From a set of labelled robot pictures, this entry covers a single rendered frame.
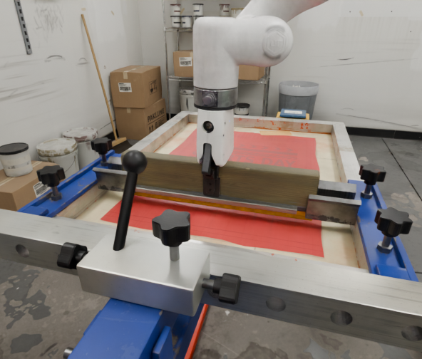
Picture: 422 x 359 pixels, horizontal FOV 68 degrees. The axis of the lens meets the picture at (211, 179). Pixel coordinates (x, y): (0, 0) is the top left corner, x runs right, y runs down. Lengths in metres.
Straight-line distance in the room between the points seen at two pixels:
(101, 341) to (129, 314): 0.03
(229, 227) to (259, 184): 0.10
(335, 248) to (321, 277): 0.20
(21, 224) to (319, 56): 3.95
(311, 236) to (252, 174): 0.15
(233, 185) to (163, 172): 0.14
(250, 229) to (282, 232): 0.06
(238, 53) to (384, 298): 0.38
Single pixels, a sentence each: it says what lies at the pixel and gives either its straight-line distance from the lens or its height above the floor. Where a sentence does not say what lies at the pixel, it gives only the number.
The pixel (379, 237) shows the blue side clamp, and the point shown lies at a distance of 0.55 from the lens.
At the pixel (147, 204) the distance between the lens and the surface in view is 0.67.
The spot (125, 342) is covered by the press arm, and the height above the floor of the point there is 1.04.
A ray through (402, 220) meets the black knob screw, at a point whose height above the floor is 1.06.
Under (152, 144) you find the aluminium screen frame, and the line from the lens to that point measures 0.92.
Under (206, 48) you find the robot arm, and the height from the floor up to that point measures 1.26.
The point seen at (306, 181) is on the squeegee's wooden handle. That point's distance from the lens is 0.57.
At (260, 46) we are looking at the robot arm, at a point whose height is 1.26.
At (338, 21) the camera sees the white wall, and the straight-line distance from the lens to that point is 4.21.
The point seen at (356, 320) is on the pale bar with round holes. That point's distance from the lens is 0.39.
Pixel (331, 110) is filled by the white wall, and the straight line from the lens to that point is 4.34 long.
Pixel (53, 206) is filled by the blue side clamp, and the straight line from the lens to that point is 0.62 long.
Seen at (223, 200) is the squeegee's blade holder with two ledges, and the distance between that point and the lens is 0.59.
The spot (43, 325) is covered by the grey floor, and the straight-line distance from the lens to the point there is 1.83.
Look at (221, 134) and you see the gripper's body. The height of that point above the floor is 1.13.
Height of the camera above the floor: 1.29
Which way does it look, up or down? 27 degrees down
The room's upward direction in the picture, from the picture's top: straight up
